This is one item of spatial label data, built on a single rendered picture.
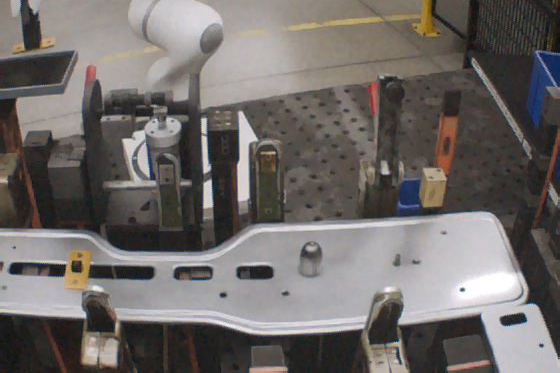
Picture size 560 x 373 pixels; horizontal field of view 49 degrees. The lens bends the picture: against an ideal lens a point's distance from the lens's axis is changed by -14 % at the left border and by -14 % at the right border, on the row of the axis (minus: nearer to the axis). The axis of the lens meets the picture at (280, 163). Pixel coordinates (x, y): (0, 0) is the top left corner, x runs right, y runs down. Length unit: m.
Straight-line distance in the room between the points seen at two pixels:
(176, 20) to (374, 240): 0.60
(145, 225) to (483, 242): 0.54
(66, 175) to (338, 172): 0.80
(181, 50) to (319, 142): 0.57
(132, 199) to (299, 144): 0.70
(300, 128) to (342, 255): 0.88
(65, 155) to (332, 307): 0.49
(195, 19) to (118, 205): 0.40
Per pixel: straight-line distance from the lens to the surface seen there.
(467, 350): 0.94
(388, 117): 1.04
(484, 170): 1.78
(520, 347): 0.93
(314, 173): 1.69
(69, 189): 1.12
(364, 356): 0.83
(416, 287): 0.98
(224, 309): 0.93
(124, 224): 1.14
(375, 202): 1.10
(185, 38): 1.35
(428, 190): 1.08
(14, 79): 1.22
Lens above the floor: 1.68
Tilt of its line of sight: 35 degrees down
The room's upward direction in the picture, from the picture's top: 1 degrees clockwise
